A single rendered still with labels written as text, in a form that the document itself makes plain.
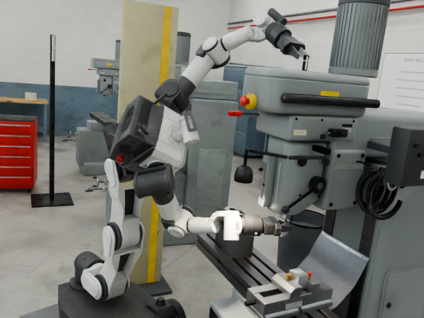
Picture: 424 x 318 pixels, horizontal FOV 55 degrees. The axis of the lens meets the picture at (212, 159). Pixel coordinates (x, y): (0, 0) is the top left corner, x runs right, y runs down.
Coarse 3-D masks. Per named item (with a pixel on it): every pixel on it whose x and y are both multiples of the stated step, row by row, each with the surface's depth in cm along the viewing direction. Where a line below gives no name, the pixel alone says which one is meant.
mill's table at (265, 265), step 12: (204, 240) 220; (204, 252) 220; (216, 252) 207; (252, 252) 211; (216, 264) 207; (228, 264) 195; (240, 264) 197; (252, 264) 199; (264, 264) 200; (228, 276) 195; (240, 276) 185; (252, 276) 187; (264, 276) 189; (240, 288) 185; (300, 312) 161; (312, 312) 161; (324, 312) 162
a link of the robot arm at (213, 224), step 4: (216, 212) 170; (220, 212) 169; (224, 212) 168; (228, 212) 167; (232, 212) 167; (236, 212) 167; (212, 216) 171; (216, 216) 170; (220, 216) 172; (208, 220) 173; (212, 220) 171; (216, 220) 174; (220, 220) 175; (208, 224) 172; (212, 224) 171; (216, 224) 174; (208, 228) 172; (212, 228) 171; (216, 228) 173; (212, 232) 173; (216, 232) 173
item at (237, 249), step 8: (224, 208) 213; (232, 208) 215; (240, 216) 206; (216, 240) 218; (224, 240) 208; (232, 240) 199; (240, 240) 200; (248, 240) 202; (224, 248) 208; (232, 248) 200; (240, 248) 201; (248, 248) 203; (232, 256) 201; (240, 256) 203; (248, 256) 204
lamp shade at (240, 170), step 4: (240, 168) 153; (244, 168) 152; (248, 168) 153; (236, 172) 154; (240, 172) 152; (244, 172) 152; (248, 172) 152; (252, 172) 155; (236, 176) 153; (240, 176) 152; (244, 176) 152; (248, 176) 152; (252, 176) 154; (236, 180) 153; (240, 180) 152; (244, 180) 152; (248, 180) 152
